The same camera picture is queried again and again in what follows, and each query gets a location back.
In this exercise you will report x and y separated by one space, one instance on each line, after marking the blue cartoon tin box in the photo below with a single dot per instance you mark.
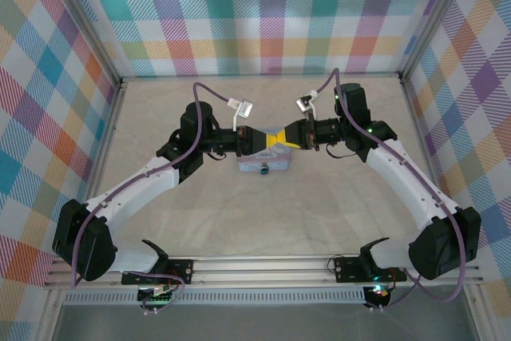
275 157

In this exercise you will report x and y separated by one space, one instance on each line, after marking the small blue padlock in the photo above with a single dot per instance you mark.
263 170

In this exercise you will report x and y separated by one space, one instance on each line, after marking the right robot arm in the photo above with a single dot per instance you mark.
399 181

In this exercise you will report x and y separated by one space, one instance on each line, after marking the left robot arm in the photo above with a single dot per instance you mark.
131 193

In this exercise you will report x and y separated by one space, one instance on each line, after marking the controller circuit board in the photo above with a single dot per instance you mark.
379 295
157 298

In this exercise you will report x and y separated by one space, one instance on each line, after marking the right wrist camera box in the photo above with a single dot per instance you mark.
303 104

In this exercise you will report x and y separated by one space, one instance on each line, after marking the aluminium floor rail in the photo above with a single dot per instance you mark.
105 149
259 76
419 129

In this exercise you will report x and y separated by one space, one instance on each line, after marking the long aluminium mounting rail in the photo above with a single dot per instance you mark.
259 269

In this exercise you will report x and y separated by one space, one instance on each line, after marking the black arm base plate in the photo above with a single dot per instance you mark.
347 269
181 267

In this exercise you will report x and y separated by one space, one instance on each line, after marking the short aluminium frame post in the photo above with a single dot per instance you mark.
477 313
48 317

